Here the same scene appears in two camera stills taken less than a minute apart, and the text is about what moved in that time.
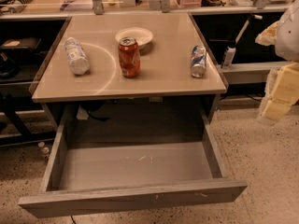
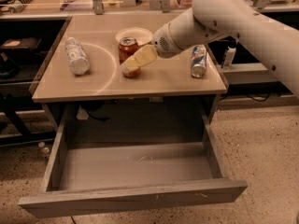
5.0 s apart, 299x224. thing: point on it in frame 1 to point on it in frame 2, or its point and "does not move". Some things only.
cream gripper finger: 281,91 to 163,45
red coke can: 129,57 does not move
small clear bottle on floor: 44,149 does not move
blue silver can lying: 198,62 does not move
